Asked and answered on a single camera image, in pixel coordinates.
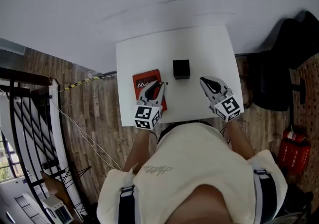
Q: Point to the black office chair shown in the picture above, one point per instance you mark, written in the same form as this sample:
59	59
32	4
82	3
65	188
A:
286	63

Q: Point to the yellow black striped tape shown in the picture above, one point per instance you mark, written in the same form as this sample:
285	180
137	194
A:
77	83

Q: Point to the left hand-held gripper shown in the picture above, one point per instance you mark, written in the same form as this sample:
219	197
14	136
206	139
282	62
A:
144	117

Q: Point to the person's cream T-shirt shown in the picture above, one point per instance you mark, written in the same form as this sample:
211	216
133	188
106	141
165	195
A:
194	158

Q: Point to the red fire extinguisher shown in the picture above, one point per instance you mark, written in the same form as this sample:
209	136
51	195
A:
295	136

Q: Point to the black stair railing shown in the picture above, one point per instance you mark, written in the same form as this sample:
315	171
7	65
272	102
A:
25	118

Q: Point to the person's head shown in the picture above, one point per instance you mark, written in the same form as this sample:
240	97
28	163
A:
202	204

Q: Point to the red book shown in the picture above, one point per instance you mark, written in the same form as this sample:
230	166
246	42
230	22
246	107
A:
144	78

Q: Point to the person's right forearm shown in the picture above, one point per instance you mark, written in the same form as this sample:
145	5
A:
239	141

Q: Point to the white box appliance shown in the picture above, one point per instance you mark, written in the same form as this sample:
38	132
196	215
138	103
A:
58	209

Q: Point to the person's black shorts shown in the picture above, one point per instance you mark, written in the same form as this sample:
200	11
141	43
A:
165	131

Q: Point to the black square pen holder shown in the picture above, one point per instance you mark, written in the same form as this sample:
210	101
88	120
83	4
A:
181	69

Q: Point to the red fire extinguisher box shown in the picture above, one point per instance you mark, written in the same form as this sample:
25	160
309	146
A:
294	155

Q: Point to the window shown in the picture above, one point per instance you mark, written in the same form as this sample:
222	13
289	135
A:
6	163

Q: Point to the person's left forearm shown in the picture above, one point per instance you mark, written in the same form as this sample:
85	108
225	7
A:
138	148

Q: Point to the brown wooden board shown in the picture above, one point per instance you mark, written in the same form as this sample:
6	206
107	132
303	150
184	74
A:
53	185

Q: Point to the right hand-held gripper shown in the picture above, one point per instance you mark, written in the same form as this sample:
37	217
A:
228	108

